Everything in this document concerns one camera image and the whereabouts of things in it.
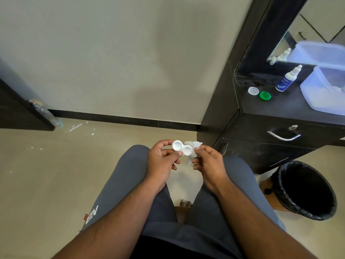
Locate dark shirt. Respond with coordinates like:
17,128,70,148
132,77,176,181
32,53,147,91
129,234,243,259

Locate grey trousers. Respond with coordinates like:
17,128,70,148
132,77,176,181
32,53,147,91
79,144,286,259

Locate clear blue plastic container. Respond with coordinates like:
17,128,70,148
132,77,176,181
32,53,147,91
299,64,345,116

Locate blue white solution bottle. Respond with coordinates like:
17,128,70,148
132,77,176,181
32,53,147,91
275,64,303,92

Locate clear plastic wrap strip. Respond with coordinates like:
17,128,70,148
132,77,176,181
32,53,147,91
28,99,64,128

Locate black dresser cabinet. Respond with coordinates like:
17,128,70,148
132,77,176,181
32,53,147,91
197,0,345,175

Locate person's left forearm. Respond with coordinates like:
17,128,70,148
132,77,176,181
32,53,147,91
51,180,167,259

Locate silver drawer handle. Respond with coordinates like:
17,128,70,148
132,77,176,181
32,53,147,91
267,130,302,142

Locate person's right forearm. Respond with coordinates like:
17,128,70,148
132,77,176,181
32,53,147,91
215,180,318,259

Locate person's left hand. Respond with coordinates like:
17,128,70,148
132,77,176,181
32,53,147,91
145,139,181,195

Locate white tissue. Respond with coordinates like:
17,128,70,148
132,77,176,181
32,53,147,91
184,141,203,167

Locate dark wooden panel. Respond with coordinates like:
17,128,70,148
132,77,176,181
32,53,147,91
0,58,56,132

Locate brown wooden stool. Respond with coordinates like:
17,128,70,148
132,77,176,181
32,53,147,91
174,206,192,224

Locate dresser mirror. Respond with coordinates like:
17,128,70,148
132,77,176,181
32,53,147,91
267,0,345,67

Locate person's right hand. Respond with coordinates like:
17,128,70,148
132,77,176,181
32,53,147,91
192,145,232,196

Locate white contact lens case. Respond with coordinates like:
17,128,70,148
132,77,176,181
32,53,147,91
171,140,193,156

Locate black lined trash bin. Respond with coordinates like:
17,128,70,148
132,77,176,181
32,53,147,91
260,160,338,222

